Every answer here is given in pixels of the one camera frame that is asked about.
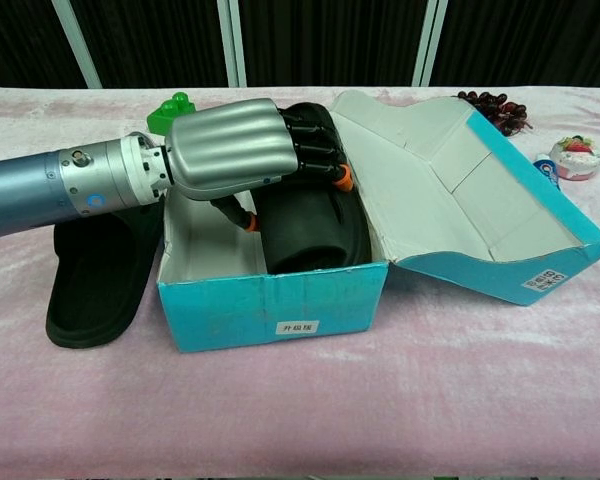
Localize grey metal screen post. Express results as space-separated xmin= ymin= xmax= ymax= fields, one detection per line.
xmin=49 ymin=0 xmax=104 ymax=90
xmin=410 ymin=0 xmax=451 ymax=87

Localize black rubber slipper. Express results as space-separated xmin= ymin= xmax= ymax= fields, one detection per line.
xmin=45 ymin=199 xmax=165 ymax=350
xmin=257 ymin=102 xmax=374 ymax=275

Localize pink plush tablecloth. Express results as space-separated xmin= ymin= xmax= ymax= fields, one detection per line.
xmin=0 ymin=85 xmax=600 ymax=479

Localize pink toy cake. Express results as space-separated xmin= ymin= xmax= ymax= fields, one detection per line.
xmin=549 ymin=134 xmax=600 ymax=182

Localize dark red grape bunch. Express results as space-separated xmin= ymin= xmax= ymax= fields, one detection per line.
xmin=456 ymin=89 xmax=534 ymax=139

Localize green toy building block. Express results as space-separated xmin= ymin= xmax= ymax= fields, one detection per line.
xmin=146 ymin=92 xmax=197 ymax=136

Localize grey double screen post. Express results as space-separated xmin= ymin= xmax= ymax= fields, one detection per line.
xmin=217 ymin=0 xmax=249 ymax=87

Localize black curtain panel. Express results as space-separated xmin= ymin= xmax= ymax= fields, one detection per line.
xmin=0 ymin=0 xmax=87 ymax=90
xmin=431 ymin=0 xmax=600 ymax=87
xmin=239 ymin=0 xmax=427 ymax=87
xmin=72 ymin=0 xmax=230 ymax=89

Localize blue white toothpaste tube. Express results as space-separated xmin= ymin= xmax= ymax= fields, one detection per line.
xmin=533 ymin=157 xmax=565 ymax=190

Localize teal cardboard shoe box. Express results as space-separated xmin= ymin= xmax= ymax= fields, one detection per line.
xmin=157 ymin=89 xmax=600 ymax=354

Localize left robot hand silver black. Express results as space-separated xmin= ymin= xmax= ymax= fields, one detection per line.
xmin=164 ymin=98 xmax=355 ymax=235

